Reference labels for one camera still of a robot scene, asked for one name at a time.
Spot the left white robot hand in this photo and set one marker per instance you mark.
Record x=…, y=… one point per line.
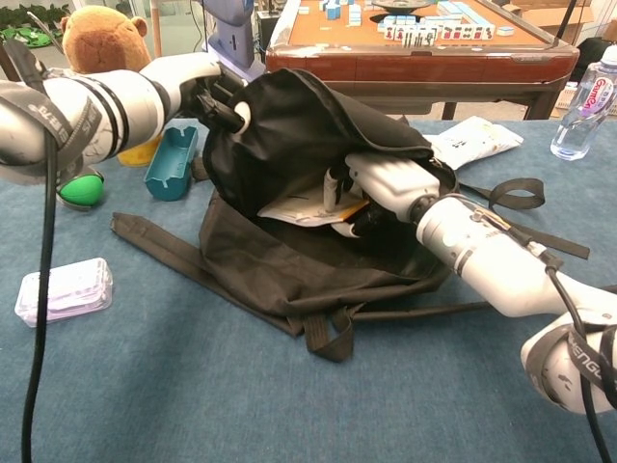
x=193, y=67

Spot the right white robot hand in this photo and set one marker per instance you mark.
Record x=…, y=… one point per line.
x=395, y=185

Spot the yellow white notebook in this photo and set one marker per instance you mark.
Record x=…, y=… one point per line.
x=299, y=209

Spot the black backpack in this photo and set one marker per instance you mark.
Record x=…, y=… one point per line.
x=299, y=280

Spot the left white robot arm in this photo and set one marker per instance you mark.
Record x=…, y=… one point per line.
x=96, y=116

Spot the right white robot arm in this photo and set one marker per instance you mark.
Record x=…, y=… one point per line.
x=491, y=270

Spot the wooden pole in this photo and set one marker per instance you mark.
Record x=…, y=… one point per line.
x=157, y=24

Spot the brown capybara plush toy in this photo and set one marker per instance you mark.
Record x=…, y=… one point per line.
x=106, y=43

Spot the white snack packet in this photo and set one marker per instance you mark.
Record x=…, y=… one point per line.
x=477, y=140

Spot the teal plastic tray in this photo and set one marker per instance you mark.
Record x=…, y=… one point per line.
x=171, y=169

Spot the yellow cup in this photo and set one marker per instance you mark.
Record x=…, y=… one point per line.
x=137, y=155

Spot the brown mahjong table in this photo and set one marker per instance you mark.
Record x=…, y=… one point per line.
x=414, y=67

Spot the upright mahjong tile row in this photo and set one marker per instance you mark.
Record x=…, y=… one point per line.
x=419, y=37

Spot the short face-up mahjong tile row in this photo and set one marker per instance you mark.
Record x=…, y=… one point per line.
x=393, y=34

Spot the blue-backed mahjong tile stack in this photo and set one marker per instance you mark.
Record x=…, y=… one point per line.
x=342, y=12

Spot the short blue-backed mahjong tile row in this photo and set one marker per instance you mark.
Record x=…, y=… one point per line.
x=397, y=20

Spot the green ball black band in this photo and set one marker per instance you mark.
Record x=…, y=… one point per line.
x=79, y=190

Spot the long face-up mahjong tile row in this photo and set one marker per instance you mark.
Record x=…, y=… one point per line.
x=465, y=33

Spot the green artificial foliage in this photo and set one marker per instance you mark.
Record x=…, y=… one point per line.
x=24, y=24

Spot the long blue-backed mahjong tile row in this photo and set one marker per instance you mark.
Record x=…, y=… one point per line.
x=458, y=12

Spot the single blue-backed mahjong tile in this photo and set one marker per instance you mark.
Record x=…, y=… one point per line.
x=506, y=31

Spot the clear water bottle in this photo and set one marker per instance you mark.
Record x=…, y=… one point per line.
x=583, y=116

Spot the black bag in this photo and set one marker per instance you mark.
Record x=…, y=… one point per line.
x=595, y=55

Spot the black tripod stand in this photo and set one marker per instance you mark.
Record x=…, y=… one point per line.
x=568, y=19

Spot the clear plastic box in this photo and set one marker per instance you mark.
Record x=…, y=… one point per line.
x=72, y=294

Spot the blue felt table cover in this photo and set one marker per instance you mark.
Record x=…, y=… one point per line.
x=241, y=410

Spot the blue-grey machine pedestal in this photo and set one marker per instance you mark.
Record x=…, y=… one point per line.
x=233, y=34

